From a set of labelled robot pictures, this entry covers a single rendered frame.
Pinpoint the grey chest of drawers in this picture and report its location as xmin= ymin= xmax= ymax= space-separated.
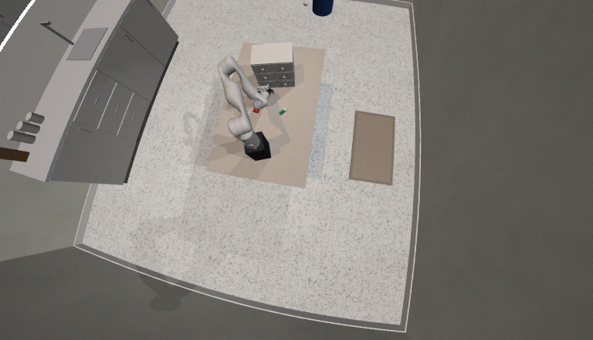
xmin=250 ymin=42 xmax=295 ymax=86

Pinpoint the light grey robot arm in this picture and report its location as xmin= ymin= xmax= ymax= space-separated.
xmin=218 ymin=56 xmax=269 ymax=150

